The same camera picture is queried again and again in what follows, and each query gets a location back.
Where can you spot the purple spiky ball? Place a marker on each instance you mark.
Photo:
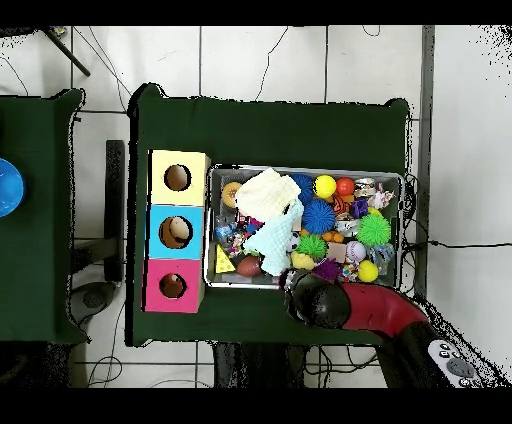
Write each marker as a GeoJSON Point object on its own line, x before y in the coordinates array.
{"type": "Point", "coordinates": [326, 268]}

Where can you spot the blue spiky ball with eyes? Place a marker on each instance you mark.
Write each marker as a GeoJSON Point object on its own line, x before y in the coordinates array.
{"type": "Point", "coordinates": [318, 216]}

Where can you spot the large green spiky ball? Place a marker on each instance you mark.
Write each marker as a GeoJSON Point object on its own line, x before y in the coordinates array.
{"type": "Point", "coordinates": [372, 230]}

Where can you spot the black tripod leg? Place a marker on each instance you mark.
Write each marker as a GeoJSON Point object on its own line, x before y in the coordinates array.
{"type": "Point", "coordinates": [66, 52]}

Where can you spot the blue bowl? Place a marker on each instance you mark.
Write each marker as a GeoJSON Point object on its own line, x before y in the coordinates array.
{"type": "Point", "coordinates": [10, 188]}

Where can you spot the wooden box with three holes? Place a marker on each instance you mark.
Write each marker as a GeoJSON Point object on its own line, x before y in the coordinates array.
{"type": "Point", "coordinates": [196, 192]}

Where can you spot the brown plush bear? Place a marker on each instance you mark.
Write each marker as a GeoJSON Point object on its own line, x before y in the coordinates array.
{"type": "Point", "coordinates": [173, 279]}

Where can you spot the cream cloth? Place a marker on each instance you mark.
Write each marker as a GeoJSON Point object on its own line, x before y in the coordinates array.
{"type": "Point", "coordinates": [268, 194]}

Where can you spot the small green spiky ball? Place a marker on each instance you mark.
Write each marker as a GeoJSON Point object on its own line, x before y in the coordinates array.
{"type": "Point", "coordinates": [312, 246]}

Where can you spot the large yellow ball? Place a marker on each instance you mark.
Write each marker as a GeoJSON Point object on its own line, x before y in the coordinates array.
{"type": "Point", "coordinates": [325, 186]}

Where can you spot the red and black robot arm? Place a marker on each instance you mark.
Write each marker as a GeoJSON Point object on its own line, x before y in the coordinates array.
{"type": "Point", "coordinates": [380, 308]}

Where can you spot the mint green cloth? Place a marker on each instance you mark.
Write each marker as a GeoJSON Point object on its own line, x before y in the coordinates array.
{"type": "Point", "coordinates": [276, 240]}

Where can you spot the dark green table cloth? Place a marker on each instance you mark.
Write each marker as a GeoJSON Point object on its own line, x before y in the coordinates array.
{"type": "Point", "coordinates": [40, 260]}
{"type": "Point", "coordinates": [260, 132]}

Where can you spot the yellow plush toy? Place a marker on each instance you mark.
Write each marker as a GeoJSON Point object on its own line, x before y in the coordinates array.
{"type": "Point", "coordinates": [302, 260]}

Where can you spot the grey stand base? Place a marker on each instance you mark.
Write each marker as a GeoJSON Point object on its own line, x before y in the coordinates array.
{"type": "Point", "coordinates": [92, 300]}

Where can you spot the toy burger bun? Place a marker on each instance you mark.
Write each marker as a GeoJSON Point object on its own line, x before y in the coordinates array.
{"type": "Point", "coordinates": [228, 194]}

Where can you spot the silver mesh bin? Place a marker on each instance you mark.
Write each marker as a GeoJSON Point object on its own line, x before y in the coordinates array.
{"type": "Point", "coordinates": [248, 282]}

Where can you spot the black upright panel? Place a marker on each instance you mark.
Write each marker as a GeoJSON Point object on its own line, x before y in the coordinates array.
{"type": "Point", "coordinates": [114, 224]}

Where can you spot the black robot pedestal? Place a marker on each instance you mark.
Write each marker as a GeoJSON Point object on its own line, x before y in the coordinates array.
{"type": "Point", "coordinates": [256, 364]}

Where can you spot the yellow toy cheese wedge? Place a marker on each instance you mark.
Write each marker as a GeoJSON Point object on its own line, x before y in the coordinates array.
{"type": "Point", "coordinates": [224, 264]}

